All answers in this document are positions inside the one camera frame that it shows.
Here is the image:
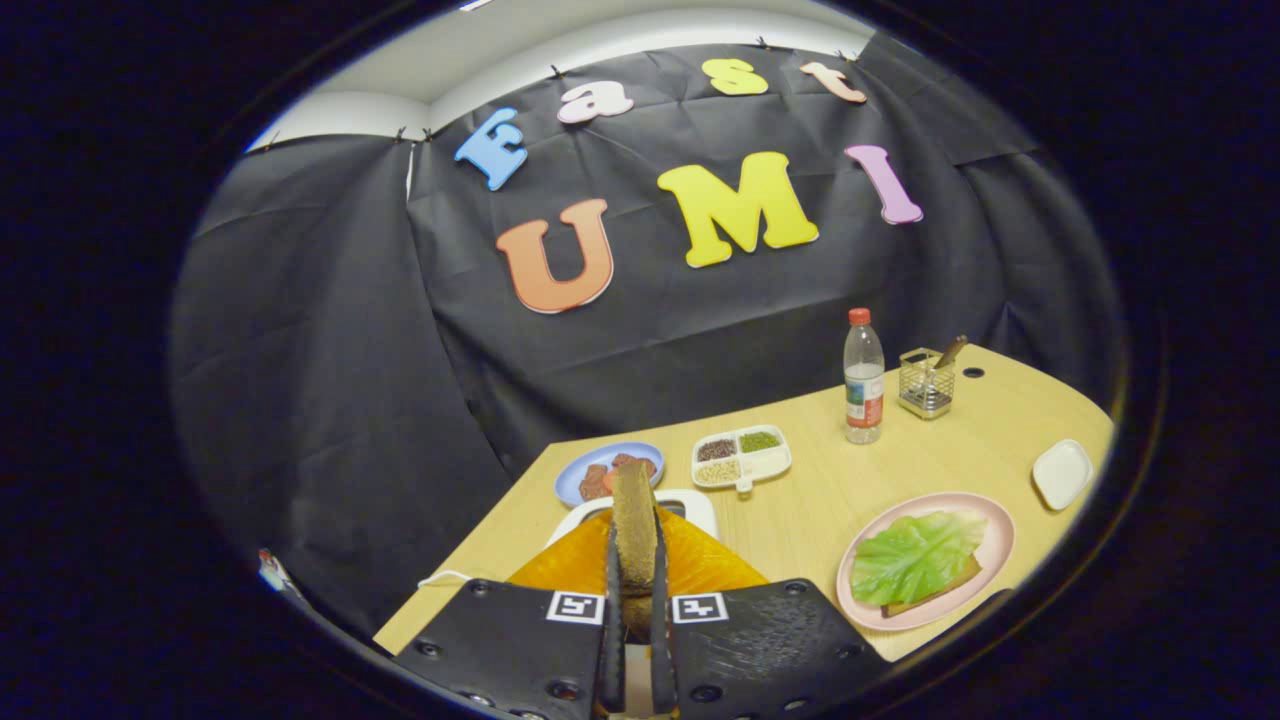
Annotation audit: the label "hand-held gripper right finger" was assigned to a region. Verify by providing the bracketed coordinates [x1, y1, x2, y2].
[650, 505, 891, 720]

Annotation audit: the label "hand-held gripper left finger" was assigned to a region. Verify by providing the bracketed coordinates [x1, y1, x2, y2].
[395, 505, 627, 720]

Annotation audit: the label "brown toast slice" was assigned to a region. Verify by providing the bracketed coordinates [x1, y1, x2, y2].
[611, 458, 662, 641]

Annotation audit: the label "green lettuce leaf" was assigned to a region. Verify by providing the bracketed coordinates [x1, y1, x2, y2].
[850, 510, 989, 607]

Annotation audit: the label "white toaster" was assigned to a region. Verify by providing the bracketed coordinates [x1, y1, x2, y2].
[545, 488, 719, 546]

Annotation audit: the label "blue plate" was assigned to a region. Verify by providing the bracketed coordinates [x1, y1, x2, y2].
[555, 442, 665, 508]

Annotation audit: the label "red meat pieces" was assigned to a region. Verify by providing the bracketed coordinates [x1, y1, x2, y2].
[579, 454, 658, 502]

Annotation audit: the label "white divided grain dish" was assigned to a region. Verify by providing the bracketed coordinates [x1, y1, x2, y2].
[692, 425, 793, 494]

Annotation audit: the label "brown bread slice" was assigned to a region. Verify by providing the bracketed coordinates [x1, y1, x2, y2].
[880, 555, 983, 618]

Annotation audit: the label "pink round plate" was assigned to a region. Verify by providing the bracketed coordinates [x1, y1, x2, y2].
[837, 492, 1017, 633]

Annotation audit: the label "clear red-capped water bottle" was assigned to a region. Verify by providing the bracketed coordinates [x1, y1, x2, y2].
[843, 308, 886, 445]

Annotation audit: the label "white rounded rectangular plate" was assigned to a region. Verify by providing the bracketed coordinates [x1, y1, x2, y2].
[1032, 439, 1095, 511]

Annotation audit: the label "wire mesh utensil holder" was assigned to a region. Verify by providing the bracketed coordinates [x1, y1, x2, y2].
[897, 347, 956, 421]

